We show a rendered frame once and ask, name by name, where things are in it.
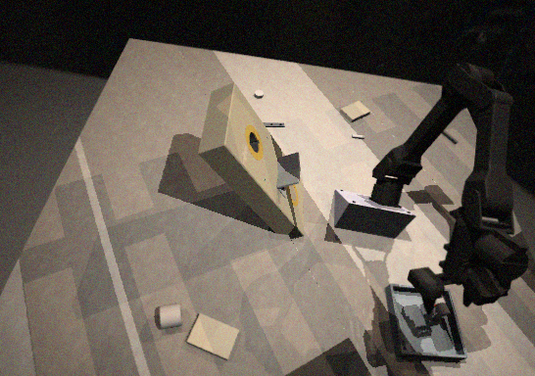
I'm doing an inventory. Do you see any beige flat box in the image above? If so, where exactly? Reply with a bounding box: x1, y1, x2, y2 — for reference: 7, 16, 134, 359
340, 101, 371, 122
187, 313, 239, 361

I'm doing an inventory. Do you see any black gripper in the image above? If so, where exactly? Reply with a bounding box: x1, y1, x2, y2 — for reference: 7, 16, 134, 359
408, 242, 480, 314

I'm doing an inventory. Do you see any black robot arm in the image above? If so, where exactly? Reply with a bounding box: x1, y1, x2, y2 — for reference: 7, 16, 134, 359
369, 62, 529, 306

